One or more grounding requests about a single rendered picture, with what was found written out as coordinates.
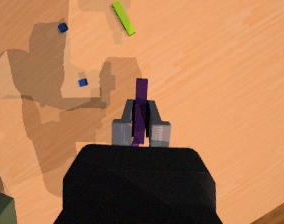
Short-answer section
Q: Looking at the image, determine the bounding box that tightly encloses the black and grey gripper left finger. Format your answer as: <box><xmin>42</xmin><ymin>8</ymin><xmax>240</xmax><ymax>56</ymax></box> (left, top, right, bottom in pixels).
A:
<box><xmin>112</xmin><ymin>99</ymin><xmax>136</xmax><ymax>146</ymax></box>

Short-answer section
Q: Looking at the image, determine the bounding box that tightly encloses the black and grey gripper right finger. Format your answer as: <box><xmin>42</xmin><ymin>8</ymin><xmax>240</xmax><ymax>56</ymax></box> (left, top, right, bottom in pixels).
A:
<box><xmin>145</xmin><ymin>100</ymin><xmax>171</xmax><ymax>147</ymax></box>

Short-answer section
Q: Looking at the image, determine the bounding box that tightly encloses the small blue cube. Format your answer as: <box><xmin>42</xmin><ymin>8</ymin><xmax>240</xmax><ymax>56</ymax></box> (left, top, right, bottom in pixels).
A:
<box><xmin>78</xmin><ymin>78</ymin><xmax>88</xmax><ymax>87</ymax></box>
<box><xmin>58</xmin><ymin>23</ymin><xmax>69</xmax><ymax>33</ymax></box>

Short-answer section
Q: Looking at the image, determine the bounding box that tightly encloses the lime green rod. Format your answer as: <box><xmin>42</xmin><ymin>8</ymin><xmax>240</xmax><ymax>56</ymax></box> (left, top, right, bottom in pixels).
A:
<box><xmin>112</xmin><ymin>1</ymin><xmax>136</xmax><ymax>36</ymax></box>

